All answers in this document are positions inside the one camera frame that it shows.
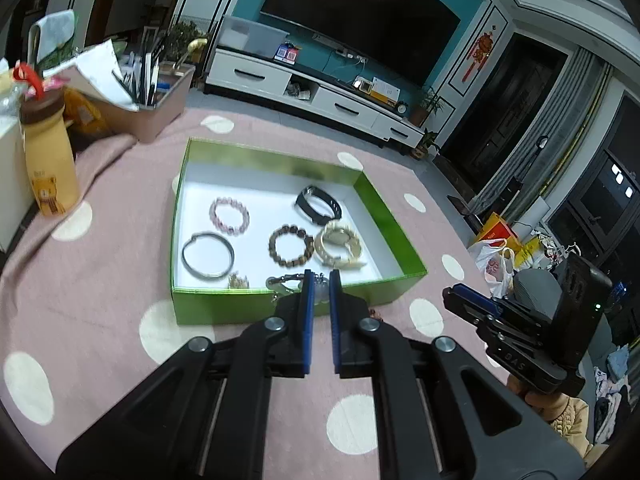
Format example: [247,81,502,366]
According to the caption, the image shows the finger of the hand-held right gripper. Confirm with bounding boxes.
[442,287,501,333]
[450,283,531,321]

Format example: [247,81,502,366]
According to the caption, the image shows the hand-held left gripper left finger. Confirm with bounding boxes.
[55,270,316,480]

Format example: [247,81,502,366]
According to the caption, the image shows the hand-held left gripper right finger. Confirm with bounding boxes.
[327,270,588,480]

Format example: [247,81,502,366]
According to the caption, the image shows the silver chain bracelet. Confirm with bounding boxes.
[265,271,333,303]

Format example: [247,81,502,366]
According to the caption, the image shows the brown wooden bead bracelet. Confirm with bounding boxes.
[268,224,315,267]

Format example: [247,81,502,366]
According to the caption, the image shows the cream wrist watch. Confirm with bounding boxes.
[313,220,368,268]

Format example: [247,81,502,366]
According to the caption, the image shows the green cardboard box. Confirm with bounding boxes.
[170,137,429,326]

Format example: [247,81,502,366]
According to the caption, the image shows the black wrist watch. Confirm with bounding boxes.
[294,185,344,225]

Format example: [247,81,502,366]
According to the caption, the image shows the pink bead bracelet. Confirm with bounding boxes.
[209,196,251,236]

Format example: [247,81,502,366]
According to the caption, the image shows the silver bangle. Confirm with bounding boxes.
[181,231,236,279]

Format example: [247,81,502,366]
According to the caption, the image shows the person's right forearm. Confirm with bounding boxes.
[542,392,593,461]

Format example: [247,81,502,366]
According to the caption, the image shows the person's right hand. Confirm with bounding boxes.
[507,374,551,413]

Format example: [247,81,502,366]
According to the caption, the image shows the white printed plastic bag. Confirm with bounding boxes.
[467,239,516,297]

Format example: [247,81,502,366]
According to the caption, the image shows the grey upholstered chair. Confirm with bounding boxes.
[512,267,561,311]

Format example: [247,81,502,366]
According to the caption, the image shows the yellow paper bag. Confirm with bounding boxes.
[475,212,523,248]

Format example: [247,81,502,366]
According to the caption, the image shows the pile of clothes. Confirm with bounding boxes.
[592,345,631,441]

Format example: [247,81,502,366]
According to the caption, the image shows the small potted floor plant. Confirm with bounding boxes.
[412,130,443,161]

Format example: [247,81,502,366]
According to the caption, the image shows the grey striped curtain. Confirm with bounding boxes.
[470,47,616,221]

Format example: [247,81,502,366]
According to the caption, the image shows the pink polka dot tablecloth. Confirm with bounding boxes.
[0,107,501,480]

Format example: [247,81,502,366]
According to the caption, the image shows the tall potted plant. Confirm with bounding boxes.
[410,86,446,128]

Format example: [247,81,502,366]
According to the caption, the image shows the white desk calendar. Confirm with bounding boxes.
[370,78,402,106]

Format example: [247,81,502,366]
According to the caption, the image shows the white television cabinet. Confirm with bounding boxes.
[205,46,426,148]

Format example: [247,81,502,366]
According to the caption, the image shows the red hanging ornament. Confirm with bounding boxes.
[462,30,496,81]

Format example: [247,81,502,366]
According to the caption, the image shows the brown storage box with stationery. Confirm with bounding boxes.
[87,62,197,143]

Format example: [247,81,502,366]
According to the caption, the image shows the clear plastic storage bin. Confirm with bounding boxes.
[219,15,291,58]

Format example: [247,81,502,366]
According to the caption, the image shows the yellow bottle with brown cap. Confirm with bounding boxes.
[19,95,81,218]

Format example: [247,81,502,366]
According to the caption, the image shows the large black television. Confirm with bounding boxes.
[260,0,462,88]

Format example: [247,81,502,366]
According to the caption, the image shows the yellow snack bag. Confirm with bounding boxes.
[62,87,108,136]

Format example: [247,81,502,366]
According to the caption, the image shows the bushy potted plant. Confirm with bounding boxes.
[162,20,203,63]

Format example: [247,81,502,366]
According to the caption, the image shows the white paper sheets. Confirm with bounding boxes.
[50,40,141,111]

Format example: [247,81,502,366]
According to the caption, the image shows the white storage box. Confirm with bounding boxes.
[0,112,36,253]

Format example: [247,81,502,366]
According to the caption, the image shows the chair with green towel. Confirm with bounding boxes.
[27,10,81,68]

